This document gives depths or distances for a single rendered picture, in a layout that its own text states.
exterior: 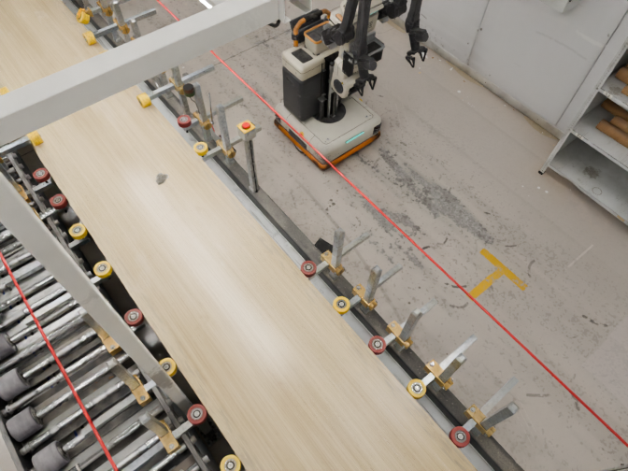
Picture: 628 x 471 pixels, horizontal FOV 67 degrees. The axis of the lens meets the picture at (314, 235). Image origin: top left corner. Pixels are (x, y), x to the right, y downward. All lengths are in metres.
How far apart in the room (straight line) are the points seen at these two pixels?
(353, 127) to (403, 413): 2.35
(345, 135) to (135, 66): 2.96
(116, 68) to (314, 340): 1.60
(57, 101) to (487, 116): 4.06
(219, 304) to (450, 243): 1.95
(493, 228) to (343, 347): 1.97
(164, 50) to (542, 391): 3.00
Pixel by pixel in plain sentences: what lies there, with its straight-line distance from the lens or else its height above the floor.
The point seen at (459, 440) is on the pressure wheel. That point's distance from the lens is 2.21.
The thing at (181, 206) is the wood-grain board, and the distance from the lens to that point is 2.64.
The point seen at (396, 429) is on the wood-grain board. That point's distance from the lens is 2.16.
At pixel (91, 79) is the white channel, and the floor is 2.46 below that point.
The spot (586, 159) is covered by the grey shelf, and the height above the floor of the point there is 0.14.
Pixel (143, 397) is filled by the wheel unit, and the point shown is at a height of 0.86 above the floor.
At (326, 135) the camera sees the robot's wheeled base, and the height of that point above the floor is 0.28.
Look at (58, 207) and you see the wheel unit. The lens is 2.88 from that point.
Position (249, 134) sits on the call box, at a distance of 2.50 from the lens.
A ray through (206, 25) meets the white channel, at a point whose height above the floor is 2.46.
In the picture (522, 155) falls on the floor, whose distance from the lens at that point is 4.41.
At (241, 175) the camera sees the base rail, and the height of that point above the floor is 0.70.
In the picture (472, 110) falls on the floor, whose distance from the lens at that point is 4.63.
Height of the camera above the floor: 2.99
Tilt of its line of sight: 58 degrees down
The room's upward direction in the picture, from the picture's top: 3 degrees clockwise
